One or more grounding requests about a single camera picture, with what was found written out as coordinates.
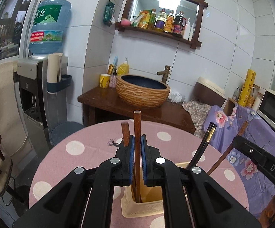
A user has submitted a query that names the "brown white rice cooker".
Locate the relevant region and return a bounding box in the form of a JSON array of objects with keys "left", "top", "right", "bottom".
[{"left": 193, "top": 77, "right": 226, "bottom": 108}]

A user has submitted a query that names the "woven brown basin sink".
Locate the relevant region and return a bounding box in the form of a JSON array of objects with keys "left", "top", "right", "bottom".
[{"left": 116, "top": 75, "right": 171, "bottom": 108}]

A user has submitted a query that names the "wooden framed mirror shelf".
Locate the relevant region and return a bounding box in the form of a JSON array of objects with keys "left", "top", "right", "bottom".
[{"left": 115, "top": 0, "right": 208, "bottom": 49}]

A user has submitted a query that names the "yellow roll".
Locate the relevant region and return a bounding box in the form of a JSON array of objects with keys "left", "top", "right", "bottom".
[{"left": 237, "top": 69, "right": 256, "bottom": 107}]

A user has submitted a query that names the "green hanging packet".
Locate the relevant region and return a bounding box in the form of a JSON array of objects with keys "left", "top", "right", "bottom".
[{"left": 103, "top": 0, "right": 115, "bottom": 27}]

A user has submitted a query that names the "small pink floral bottle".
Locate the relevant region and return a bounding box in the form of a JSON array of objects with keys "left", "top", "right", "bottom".
[{"left": 109, "top": 68, "right": 117, "bottom": 88}]

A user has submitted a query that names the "purple floral cloth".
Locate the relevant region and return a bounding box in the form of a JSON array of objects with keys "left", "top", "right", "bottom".
[{"left": 203, "top": 105, "right": 275, "bottom": 218}]

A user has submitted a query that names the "dark wooden sink counter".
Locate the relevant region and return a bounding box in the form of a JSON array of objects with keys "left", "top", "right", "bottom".
[{"left": 77, "top": 87, "right": 196, "bottom": 134}]

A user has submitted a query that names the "yellow soap bottle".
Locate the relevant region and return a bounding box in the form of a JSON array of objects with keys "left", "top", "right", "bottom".
[{"left": 117, "top": 57, "right": 130, "bottom": 76}]

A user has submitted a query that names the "yellow mug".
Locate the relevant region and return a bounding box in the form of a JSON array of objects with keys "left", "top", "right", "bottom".
[{"left": 99, "top": 74, "right": 110, "bottom": 88}]

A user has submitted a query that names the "brown wooden chopstick in holder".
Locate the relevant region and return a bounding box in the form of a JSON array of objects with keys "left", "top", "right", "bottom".
[{"left": 121, "top": 121, "right": 130, "bottom": 147}]

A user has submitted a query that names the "cream plastic utensil holder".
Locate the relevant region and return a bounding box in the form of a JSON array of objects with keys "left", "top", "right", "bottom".
[{"left": 120, "top": 161, "right": 191, "bottom": 218}]

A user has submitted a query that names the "curved brown wooden chopstick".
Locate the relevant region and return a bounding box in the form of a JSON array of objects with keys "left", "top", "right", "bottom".
[{"left": 207, "top": 121, "right": 249, "bottom": 175}]

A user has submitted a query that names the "brass faucet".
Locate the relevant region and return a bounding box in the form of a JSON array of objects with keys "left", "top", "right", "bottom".
[{"left": 156, "top": 65, "right": 171, "bottom": 83}]

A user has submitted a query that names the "blue water jug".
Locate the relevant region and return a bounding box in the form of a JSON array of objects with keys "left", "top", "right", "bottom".
[{"left": 29, "top": 0, "right": 72, "bottom": 55}]

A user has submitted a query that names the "dark soy sauce bottle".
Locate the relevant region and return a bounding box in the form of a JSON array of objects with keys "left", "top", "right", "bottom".
[{"left": 171, "top": 11, "right": 185, "bottom": 38}]

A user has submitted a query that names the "pink polka dot tablecloth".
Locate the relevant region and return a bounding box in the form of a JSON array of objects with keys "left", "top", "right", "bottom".
[{"left": 29, "top": 120, "right": 249, "bottom": 227}]

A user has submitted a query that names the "grey water dispenser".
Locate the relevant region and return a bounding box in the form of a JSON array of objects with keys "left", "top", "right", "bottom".
[{"left": 16, "top": 55, "right": 70, "bottom": 133}]

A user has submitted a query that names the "person's right hand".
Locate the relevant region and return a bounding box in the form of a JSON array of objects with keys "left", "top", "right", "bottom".
[{"left": 258, "top": 195, "right": 275, "bottom": 228}]

